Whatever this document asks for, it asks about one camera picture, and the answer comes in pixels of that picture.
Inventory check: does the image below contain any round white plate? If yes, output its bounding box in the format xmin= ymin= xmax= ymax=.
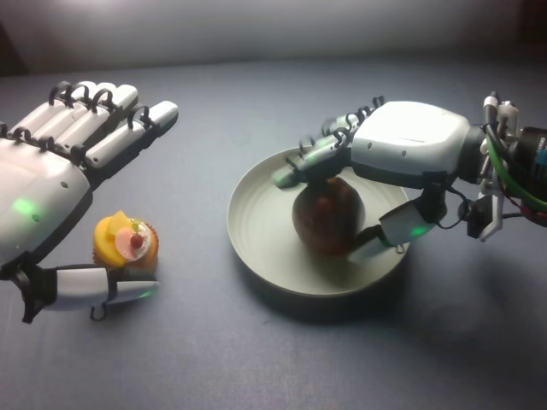
xmin=226 ymin=146 xmax=414 ymax=298

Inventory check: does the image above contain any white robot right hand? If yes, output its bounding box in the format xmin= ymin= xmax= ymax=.
xmin=272 ymin=96 xmax=472 ymax=263

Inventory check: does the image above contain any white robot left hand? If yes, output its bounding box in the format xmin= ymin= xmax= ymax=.
xmin=0 ymin=80 xmax=179 ymax=325

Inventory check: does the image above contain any grey table cloth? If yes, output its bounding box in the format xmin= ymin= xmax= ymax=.
xmin=0 ymin=55 xmax=547 ymax=410

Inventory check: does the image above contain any red toy apple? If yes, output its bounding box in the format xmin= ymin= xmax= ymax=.
xmin=291 ymin=176 xmax=365 ymax=256

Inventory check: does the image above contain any toy cupcake with fruit topping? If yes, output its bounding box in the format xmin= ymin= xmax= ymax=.
xmin=92 ymin=209 xmax=162 ymax=284

